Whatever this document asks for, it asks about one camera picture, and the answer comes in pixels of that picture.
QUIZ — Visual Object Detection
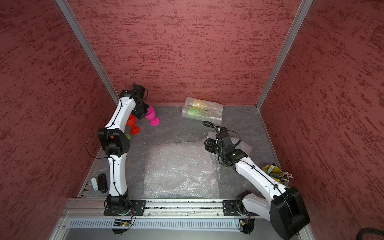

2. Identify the blue glass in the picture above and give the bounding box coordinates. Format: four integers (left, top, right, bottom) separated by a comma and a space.
207, 131, 253, 155

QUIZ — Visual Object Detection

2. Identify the red wine glass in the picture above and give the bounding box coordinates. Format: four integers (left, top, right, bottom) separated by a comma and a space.
126, 115, 141, 135

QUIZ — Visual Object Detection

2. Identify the pink glass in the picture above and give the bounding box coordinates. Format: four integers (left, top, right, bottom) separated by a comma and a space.
146, 106, 160, 126

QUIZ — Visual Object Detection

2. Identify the light green glass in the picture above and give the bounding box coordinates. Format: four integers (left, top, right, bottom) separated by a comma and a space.
182, 105, 223, 125

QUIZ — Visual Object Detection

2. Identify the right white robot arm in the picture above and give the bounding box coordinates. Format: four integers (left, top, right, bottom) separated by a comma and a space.
204, 131, 310, 240

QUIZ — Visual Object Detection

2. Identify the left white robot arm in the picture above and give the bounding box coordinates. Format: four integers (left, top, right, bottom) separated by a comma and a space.
97, 84, 149, 216

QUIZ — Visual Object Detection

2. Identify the yellow glass in bubble wrap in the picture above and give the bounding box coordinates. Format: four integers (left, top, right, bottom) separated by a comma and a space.
185, 97, 224, 112

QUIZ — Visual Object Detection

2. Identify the yellow cup with pens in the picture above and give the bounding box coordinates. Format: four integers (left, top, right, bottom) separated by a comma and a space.
262, 164, 293, 184

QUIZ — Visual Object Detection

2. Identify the small black and white device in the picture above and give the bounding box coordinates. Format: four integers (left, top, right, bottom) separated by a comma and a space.
91, 173, 108, 194

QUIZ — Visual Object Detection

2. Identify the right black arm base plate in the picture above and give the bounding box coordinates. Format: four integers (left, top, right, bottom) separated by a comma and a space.
222, 200, 259, 218

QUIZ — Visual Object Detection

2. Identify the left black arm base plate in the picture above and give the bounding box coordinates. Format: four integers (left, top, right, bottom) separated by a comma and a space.
104, 200, 147, 217

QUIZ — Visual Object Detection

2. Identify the aluminium front rail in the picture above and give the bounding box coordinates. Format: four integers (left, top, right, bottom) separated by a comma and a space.
64, 197, 307, 219

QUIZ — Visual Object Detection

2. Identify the white perforated cable duct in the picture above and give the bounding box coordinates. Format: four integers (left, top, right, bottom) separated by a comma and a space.
68, 218, 241, 232

